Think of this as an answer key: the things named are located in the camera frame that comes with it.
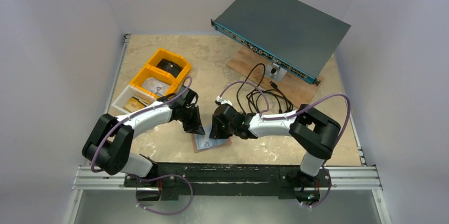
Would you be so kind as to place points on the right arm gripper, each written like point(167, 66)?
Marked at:
point(220, 122)

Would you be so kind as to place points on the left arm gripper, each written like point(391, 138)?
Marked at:
point(195, 126)

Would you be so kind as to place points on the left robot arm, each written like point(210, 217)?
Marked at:
point(108, 147)

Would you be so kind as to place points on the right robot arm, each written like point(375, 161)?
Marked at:
point(316, 132)

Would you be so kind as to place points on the grey credit cards in bin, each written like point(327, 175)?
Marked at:
point(155, 86)

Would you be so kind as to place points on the yellow bin with cards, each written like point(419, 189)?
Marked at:
point(148, 71)

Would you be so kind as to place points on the yellow cards in white bin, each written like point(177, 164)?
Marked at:
point(134, 104)

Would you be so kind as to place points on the black item in bin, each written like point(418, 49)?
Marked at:
point(170, 67)

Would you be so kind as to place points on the yellow bin with black item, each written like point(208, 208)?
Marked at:
point(165, 54)

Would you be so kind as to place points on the white plastic bin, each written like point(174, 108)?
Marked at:
point(128, 92)

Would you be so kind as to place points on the wooden board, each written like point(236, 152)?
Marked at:
point(293, 87)

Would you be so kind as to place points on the grey socket box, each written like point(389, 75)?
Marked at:
point(275, 72)

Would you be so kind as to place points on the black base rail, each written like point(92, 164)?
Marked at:
point(171, 180)

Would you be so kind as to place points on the aluminium frame rail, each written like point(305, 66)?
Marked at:
point(341, 177)

